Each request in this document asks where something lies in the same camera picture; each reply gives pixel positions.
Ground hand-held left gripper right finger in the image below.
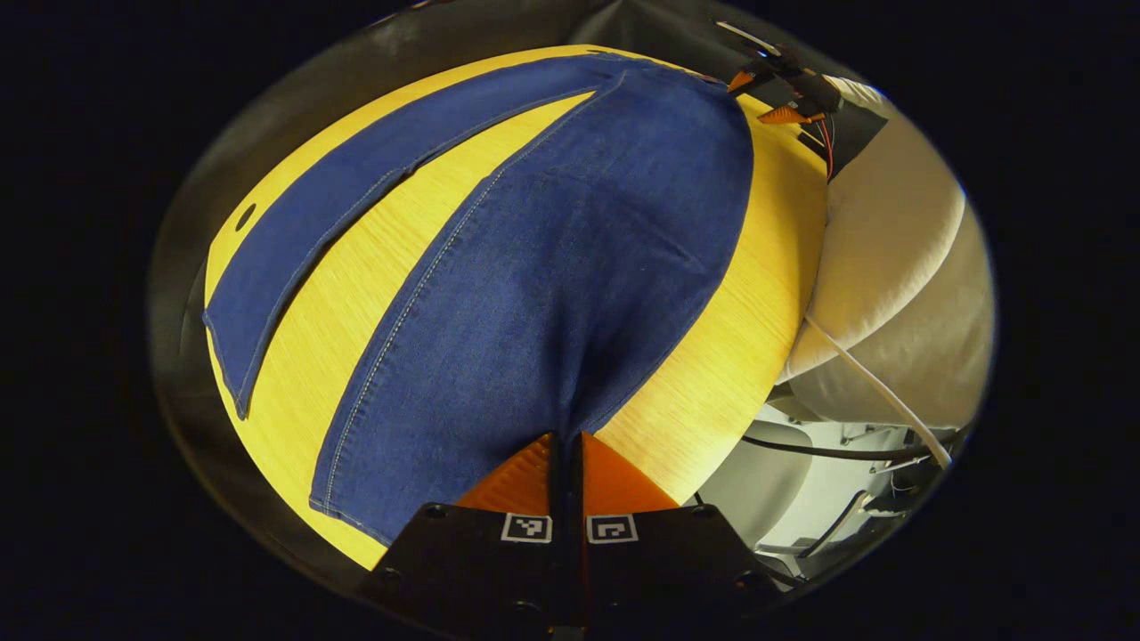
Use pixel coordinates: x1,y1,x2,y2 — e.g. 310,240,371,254
574,432,786,629

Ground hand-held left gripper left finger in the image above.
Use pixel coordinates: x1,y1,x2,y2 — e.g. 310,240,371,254
356,434,564,637

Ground blue jeans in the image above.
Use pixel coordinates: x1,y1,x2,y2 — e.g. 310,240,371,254
203,52,756,546

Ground white chair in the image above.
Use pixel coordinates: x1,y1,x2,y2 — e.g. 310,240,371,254
696,405,945,562

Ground person's white-clothed torso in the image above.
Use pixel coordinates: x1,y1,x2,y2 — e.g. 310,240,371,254
788,200,996,430

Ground thin black cable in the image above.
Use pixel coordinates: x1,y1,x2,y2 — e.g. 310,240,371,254
742,429,967,462

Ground white cable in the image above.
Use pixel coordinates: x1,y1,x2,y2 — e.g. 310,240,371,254
804,314,952,468

